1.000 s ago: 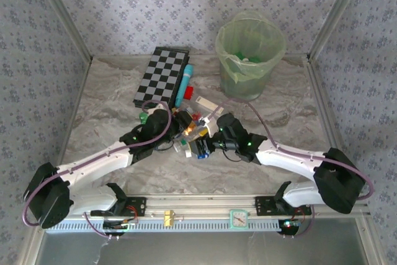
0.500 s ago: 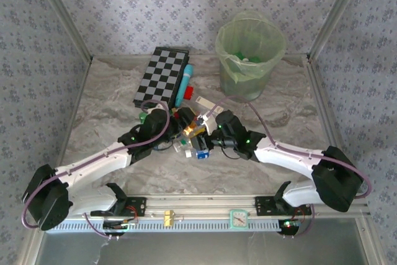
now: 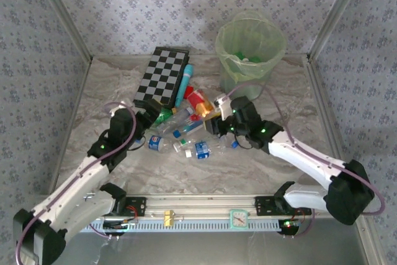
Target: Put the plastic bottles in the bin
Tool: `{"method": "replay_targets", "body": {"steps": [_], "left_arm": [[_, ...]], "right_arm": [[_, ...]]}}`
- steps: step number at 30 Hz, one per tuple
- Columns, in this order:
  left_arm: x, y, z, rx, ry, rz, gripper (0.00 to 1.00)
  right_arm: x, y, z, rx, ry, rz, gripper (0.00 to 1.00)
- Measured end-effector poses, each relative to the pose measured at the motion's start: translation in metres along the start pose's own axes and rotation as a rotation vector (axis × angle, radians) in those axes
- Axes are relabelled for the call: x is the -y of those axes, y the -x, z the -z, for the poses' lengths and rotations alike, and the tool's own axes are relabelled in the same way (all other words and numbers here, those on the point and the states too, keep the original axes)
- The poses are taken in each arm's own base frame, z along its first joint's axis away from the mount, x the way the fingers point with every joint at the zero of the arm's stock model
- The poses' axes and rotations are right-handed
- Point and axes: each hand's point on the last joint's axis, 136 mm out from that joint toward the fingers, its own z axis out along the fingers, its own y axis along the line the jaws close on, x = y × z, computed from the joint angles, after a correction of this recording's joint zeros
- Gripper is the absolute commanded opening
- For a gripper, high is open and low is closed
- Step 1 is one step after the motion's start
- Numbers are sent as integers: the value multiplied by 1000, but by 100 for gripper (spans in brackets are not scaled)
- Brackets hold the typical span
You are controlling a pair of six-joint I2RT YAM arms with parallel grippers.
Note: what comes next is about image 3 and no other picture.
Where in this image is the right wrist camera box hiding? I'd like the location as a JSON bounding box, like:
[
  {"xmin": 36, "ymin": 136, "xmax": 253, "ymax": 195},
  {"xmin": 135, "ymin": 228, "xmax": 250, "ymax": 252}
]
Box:
[{"xmin": 213, "ymin": 93, "xmax": 233, "ymax": 120}]

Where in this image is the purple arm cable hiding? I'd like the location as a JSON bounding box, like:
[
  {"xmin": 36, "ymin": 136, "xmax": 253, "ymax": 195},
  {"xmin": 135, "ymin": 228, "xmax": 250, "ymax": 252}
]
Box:
[
  {"xmin": 15, "ymin": 101, "xmax": 138, "ymax": 265},
  {"xmin": 226, "ymin": 83, "xmax": 386, "ymax": 241}
]

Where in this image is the yellow connector block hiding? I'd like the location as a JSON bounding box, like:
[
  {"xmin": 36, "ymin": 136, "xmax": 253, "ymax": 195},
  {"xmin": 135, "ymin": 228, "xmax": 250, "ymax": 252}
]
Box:
[{"xmin": 163, "ymin": 210, "xmax": 176, "ymax": 227}]

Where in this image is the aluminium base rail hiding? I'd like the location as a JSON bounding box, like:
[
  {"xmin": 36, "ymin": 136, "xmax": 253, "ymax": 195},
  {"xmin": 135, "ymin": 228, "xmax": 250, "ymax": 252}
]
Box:
[{"xmin": 33, "ymin": 192, "xmax": 370, "ymax": 220}]

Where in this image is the black grey chessboard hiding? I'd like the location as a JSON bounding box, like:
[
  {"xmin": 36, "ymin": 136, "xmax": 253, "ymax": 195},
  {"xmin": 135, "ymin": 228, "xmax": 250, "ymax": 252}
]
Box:
[{"xmin": 133, "ymin": 47, "xmax": 190, "ymax": 107}]

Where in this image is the slotted grey cable duct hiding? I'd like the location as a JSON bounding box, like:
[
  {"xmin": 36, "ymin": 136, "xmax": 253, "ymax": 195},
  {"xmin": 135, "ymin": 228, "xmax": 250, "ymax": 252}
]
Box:
[{"xmin": 66, "ymin": 217, "xmax": 300, "ymax": 233}]

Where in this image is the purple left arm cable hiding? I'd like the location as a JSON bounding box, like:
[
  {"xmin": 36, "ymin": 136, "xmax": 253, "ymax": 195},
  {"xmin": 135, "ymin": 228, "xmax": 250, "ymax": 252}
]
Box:
[{"xmin": 15, "ymin": 101, "xmax": 138, "ymax": 265}]

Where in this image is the grey metal panel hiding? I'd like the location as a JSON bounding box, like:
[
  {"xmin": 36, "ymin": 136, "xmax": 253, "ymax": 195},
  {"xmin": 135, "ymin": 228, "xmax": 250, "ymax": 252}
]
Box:
[{"xmin": 61, "ymin": 218, "xmax": 370, "ymax": 265}]

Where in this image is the clear bottle red flower label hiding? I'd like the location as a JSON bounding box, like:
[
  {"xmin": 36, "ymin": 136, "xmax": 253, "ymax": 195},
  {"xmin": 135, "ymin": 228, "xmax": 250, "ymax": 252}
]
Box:
[{"xmin": 172, "ymin": 112, "xmax": 206, "ymax": 138}]

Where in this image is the teal plastic cylinder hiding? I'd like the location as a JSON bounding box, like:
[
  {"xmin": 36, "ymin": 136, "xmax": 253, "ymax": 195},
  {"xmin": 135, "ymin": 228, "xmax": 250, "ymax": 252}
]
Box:
[{"xmin": 175, "ymin": 64, "xmax": 195, "ymax": 108}]

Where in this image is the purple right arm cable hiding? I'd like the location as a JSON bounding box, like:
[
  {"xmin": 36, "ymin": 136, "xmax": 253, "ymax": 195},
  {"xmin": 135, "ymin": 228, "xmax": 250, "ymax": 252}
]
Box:
[{"xmin": 226, "ymin": 83, "xmax": 386, "ymax": 241}]

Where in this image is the clear bottle grey cap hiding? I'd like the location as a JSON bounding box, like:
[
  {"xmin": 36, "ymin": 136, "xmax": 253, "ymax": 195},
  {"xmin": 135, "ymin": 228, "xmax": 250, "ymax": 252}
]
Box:
[{"xmin": 156, "ymin": 106, "xmax": 195, "ymax": 135}]

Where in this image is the aluminium frame post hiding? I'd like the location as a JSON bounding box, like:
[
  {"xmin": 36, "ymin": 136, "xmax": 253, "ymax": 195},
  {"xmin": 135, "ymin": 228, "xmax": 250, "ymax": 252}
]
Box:
[{"xmin": 306, "ymin": 0, "xmax": 372, "ymax": 63}]

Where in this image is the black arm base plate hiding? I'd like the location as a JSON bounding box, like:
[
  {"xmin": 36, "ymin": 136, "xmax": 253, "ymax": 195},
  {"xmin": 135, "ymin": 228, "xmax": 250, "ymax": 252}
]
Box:
[
  {"xmin": 254, "ymin": 195, "xmax": 312, "ymax": 216},
  {"xmin": 122, "ymin": 196, "xmax": 147, "ymax": 218}
]

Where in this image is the red yellow bottle white cap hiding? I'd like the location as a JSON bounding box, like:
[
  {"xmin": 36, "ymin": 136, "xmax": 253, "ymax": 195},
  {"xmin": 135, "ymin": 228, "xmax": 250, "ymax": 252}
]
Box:
[{"xmin": 187, "ymin": 89, "xmax": 215, "ymax": 120}]

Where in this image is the green plastic bin liner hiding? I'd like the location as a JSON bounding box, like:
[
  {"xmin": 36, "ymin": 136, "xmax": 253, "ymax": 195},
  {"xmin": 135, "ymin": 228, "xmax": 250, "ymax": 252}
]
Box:
[{"xmin": 215, "ymin": 9, "xmax": 288, "ymax": 83}]

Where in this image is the clear bottle blue label white cap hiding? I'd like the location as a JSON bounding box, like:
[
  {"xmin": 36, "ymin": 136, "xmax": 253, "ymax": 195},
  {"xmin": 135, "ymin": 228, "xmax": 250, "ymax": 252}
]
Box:
[{"xmin": 185, "ymin": 141, "xmax": 215, "ymax": 162}]

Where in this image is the small clear bottle green cap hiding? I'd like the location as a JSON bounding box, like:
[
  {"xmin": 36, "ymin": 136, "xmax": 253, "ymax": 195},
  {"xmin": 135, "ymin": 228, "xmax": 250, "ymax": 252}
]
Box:
[{"xmin": 172, "ymin": 138, "xmax": 195, "ymax": 153}]

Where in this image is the aluminium side rail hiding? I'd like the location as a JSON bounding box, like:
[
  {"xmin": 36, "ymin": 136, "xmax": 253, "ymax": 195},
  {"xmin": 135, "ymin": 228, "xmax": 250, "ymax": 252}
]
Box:
[
  {"xmin": 303, "ymin": 53, "xmax": 357, "ymax": 193},
  {"xmin": 49, "ymin": 55, "xmax": 94, "ymax": 191}
]

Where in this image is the small teal clock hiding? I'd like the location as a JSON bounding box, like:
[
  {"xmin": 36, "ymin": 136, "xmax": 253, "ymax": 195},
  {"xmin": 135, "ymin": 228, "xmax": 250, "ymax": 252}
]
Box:
[{"xmin": 228, "ymin": 209, "xmax": 250, "ymax": 231}]

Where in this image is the pale green waste bin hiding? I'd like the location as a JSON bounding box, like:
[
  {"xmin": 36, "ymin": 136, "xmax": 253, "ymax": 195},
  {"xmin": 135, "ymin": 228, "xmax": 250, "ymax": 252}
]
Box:
[{"xmin": 219, "ymin": 56, "xmax": 277, "ymax": 100}]

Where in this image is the clear Pepsi bottle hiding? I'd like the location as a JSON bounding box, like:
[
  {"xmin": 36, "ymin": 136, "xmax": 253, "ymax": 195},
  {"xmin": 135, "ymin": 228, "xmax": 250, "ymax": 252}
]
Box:
[{"xmin": 145, "ymin": 134, "xmax": 174, "ymax": 153}]

